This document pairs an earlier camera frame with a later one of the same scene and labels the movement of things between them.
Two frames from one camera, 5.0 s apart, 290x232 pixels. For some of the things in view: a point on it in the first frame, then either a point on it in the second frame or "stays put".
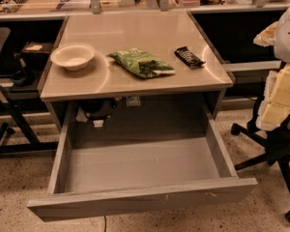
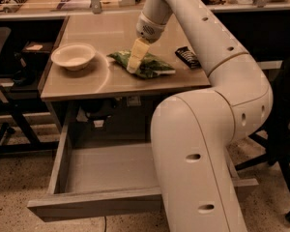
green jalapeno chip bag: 140,63 stays put
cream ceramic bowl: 74,56 stays put
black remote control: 188,58 stays put
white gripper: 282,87 → 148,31
